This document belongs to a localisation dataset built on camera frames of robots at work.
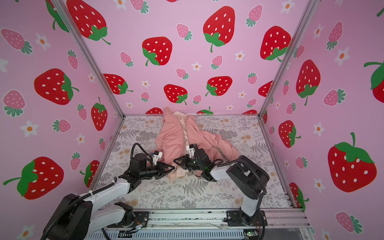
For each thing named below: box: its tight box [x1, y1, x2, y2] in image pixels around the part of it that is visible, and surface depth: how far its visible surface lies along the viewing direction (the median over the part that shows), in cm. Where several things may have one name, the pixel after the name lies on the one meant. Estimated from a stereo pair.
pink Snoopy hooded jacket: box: [155, 107, 239, 181], surface depth 102 cm
